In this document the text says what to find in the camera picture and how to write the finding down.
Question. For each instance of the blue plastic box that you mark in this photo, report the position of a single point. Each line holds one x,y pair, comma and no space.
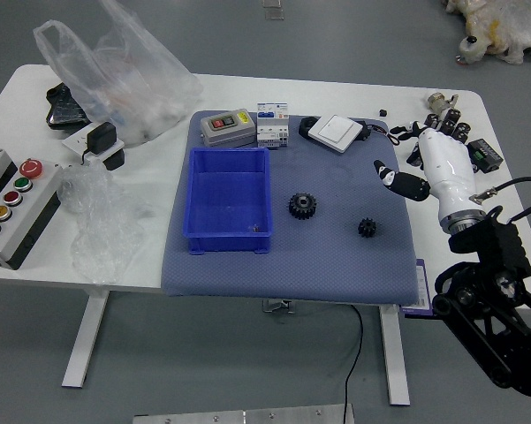
203,176

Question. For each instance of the purple and white card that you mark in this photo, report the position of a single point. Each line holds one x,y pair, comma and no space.
419,287

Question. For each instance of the white and yellow foam heap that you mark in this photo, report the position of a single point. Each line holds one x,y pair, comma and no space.
503,26

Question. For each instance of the white flat plate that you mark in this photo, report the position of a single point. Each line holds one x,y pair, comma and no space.
73,142

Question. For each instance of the small black gear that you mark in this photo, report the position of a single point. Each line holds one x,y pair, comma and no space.
367,227

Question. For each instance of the grey box with coloured buttons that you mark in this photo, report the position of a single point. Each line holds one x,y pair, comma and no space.
26,207

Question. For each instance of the large clear plastic bag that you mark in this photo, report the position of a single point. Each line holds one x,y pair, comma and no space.
128,88

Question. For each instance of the big black gear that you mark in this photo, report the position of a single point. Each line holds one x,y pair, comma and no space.
302,206

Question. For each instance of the white circuit breaker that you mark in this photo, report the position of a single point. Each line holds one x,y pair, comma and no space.
271,128

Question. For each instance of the white wall switch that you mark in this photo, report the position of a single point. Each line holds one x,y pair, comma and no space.
336,130

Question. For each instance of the white table leg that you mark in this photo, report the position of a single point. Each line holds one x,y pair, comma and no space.
86,340
395,353

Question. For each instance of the black rectangular block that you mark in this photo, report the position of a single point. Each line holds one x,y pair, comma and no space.
115,160

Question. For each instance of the grey push button switch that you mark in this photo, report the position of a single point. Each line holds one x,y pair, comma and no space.
225,128

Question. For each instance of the metal bracket under table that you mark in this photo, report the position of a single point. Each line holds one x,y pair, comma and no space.
279,306

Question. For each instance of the metal floor socket cover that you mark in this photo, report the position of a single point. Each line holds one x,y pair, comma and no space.
274,12

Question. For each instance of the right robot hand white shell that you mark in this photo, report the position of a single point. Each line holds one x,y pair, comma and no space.
446,168

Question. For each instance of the black plastic tray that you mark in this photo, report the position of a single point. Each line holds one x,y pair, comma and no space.
59,110

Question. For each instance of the black power adapter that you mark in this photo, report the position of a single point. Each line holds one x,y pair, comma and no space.
100,138

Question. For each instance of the blue-grey padded mat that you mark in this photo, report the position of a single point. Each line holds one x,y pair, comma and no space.
327,265

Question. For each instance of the black module with green terminals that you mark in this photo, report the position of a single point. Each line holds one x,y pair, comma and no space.
486,154

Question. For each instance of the silver metal plate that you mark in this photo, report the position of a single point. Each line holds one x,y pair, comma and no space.
247,417

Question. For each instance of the black round socket part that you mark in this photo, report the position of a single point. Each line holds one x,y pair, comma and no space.
305,127

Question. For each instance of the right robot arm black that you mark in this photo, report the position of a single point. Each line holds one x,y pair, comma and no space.
486,247

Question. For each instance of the silver metal connector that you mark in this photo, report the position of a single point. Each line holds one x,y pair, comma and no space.
437,102

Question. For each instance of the black cylindrical capacitor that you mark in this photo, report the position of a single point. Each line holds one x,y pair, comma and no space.
432,119
447,126
452,115
413,159
463,129

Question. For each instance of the crumpled clear plastic wrap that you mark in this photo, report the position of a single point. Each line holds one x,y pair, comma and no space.
97,221

